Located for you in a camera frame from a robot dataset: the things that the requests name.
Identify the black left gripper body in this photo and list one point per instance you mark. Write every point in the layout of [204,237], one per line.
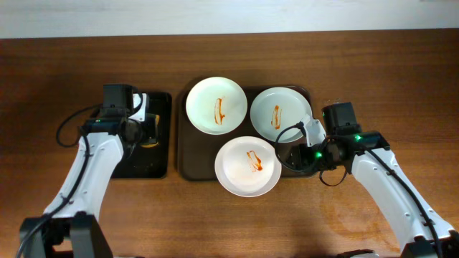
[151,128]

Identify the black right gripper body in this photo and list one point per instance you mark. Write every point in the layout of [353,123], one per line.
[295,160]

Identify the yellow green sponge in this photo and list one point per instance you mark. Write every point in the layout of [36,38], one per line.
[150,131]

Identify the white plate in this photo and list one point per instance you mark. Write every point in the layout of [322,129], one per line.
[216,105]
[277,108]
[247,166]

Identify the white plate bottom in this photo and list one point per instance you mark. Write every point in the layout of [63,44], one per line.
[247,166]

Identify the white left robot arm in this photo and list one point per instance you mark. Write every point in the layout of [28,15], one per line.
[69,225]

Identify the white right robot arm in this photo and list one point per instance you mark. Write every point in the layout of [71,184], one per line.
[338,140]

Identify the black plastic tray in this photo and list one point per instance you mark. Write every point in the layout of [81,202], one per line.
[138,162]

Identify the brown serving tray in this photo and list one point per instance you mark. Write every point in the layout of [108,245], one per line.
[196,151]

